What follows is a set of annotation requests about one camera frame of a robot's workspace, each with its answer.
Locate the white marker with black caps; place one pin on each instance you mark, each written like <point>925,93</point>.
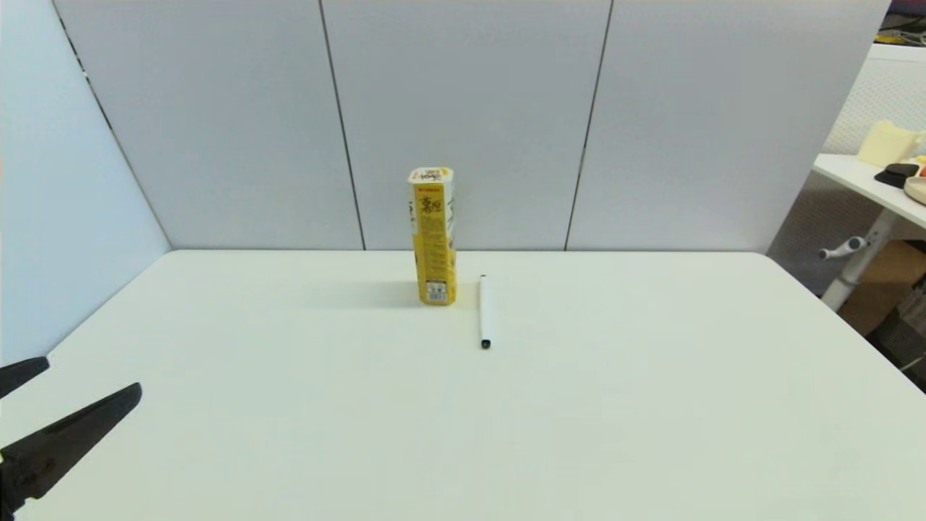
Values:
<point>485,311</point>

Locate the yellow snack box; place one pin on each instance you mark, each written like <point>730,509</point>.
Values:
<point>434,242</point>

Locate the white side table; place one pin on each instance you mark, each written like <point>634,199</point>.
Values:
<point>861,179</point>

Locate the cream plastic container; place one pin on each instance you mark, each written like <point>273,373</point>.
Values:
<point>884,144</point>

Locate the flat black object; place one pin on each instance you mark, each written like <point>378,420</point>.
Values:
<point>897,174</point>

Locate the white table leg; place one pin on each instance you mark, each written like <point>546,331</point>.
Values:
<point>857,268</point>

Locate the brown cardboard box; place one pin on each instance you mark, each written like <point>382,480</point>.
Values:
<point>886,278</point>

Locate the beige bowl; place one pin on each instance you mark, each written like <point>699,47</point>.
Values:
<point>916,191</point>

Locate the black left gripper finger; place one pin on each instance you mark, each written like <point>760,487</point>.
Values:
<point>65,438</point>
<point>18,374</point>

